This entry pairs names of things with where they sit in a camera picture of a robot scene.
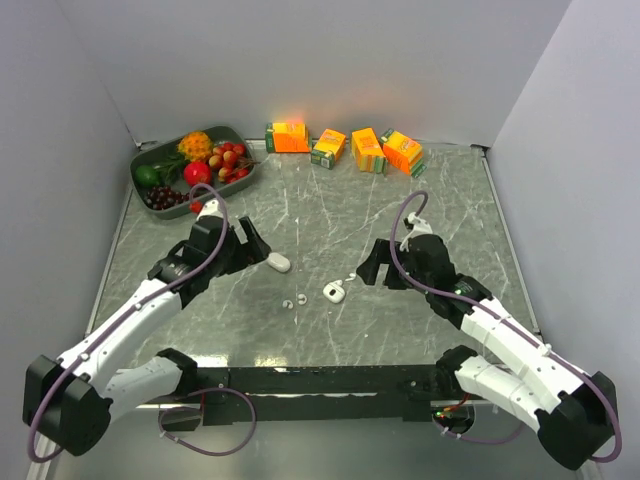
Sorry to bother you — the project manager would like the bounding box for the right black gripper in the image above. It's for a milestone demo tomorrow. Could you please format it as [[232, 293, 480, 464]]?
[[355, 238, 432, 295]]

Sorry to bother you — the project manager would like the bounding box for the white oval earbud case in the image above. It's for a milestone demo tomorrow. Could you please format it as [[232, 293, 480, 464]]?
[[266, 252, 291, 273]]

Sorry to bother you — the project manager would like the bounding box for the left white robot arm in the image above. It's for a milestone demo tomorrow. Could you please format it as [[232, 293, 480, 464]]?
[[22, 214, 272, 463]]

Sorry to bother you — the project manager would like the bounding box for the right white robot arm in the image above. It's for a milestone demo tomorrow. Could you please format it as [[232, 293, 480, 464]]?
[[356, 234, 619, 470]]

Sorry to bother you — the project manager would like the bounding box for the white square charging case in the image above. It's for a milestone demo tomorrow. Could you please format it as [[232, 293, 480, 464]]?
[[322, 281, 346, 304]]

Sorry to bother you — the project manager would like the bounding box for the red cherry bunch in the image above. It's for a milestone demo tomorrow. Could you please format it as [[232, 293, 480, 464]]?
[[207, 142, 258, 184]]

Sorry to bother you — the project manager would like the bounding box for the red pomegranate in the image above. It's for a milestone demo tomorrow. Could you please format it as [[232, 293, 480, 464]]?
[[183, 162, 212, 187]]

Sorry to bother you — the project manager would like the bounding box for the dark grape bunch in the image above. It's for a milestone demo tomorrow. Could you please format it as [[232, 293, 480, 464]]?
[[143, 186, 188, 211]]

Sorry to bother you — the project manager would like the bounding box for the orange green box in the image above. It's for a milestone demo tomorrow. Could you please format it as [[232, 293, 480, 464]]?
[[350, 127, 387, 175], [380, 128, 425, 178], [311, 129, 346, 170], [265, 122, 312, 153]]

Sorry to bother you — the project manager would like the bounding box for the green leafy sprig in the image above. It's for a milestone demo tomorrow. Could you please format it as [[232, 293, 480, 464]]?
[[152, 153, 189, 186]]

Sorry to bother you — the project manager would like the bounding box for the grey fruit tray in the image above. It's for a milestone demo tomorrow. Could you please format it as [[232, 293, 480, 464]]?
[[130, 125, 258, 220]]

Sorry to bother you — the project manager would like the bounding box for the orange spiky fruit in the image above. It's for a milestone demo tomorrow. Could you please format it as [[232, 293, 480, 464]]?
[[177, 131, 214, 163]]

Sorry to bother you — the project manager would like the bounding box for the green lime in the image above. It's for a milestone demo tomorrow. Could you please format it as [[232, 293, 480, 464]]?
[[134, 165, 162, 189]]

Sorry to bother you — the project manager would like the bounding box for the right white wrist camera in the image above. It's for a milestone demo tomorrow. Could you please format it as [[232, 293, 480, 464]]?
[[400, 212, 433, 252]]

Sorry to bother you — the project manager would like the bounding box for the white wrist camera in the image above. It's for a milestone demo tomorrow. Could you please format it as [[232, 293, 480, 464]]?
[[189, 199, 224, 219], [400, 212, 433, 252]]

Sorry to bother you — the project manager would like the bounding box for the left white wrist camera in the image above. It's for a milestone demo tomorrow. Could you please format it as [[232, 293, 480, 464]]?
[[189, 199, 224, 219]]

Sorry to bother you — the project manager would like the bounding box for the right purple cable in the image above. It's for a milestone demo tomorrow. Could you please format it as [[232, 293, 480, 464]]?
[[388, 190, 624, 464]]

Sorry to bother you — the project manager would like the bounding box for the purple cable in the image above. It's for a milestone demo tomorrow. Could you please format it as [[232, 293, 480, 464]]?
[[27, 182, 258, 464], [388, 190, 624, 464]]

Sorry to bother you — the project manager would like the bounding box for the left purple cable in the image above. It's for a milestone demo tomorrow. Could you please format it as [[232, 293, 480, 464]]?
[[27, 182, 258, 464]]

